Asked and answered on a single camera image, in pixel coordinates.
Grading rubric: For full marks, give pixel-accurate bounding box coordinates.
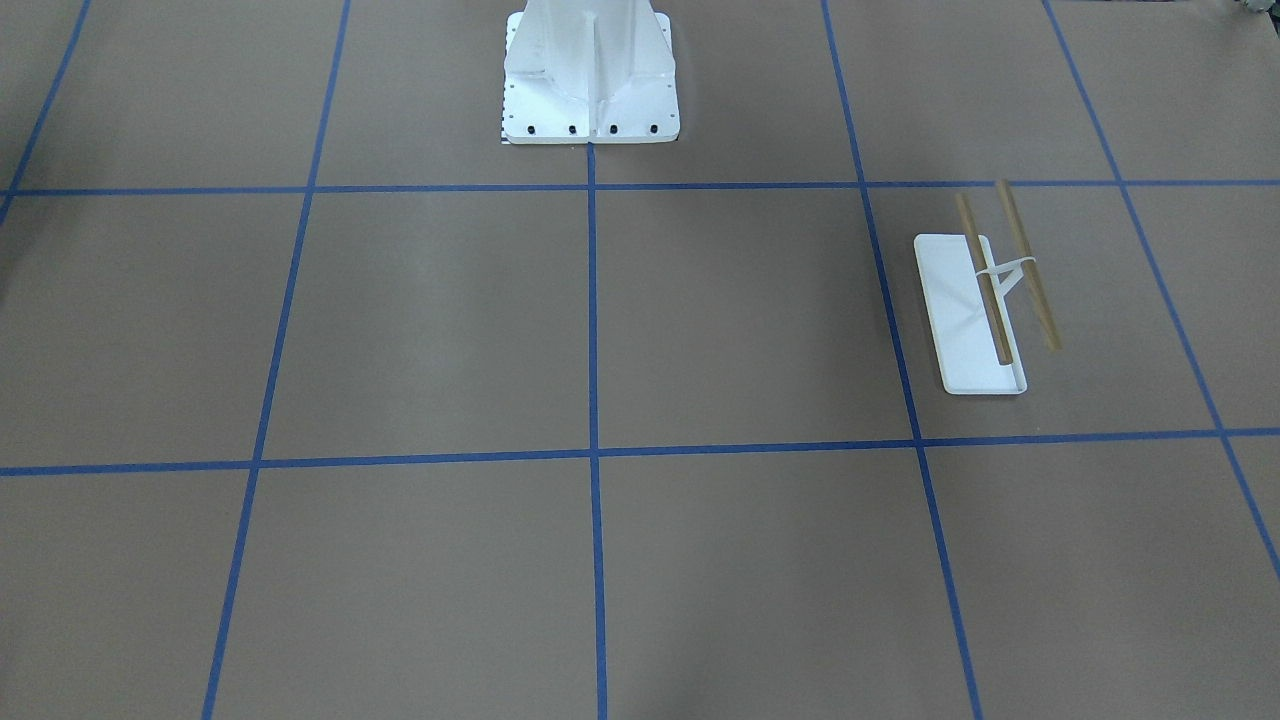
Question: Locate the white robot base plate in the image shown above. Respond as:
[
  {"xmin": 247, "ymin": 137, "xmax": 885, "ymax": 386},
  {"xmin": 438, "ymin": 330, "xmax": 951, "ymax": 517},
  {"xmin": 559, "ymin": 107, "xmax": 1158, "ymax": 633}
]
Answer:
[{"xmin": 500, "ymin": 1, "xmax": 681, "ymax": 145}]

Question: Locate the white towel rack with wooden bars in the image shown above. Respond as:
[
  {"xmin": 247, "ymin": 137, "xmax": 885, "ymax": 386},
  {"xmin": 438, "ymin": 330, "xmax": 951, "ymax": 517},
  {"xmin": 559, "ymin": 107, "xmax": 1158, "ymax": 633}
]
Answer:
[{"xmin": 913, "ymin": 179, "xmax": 1062, "ymax": 396}]

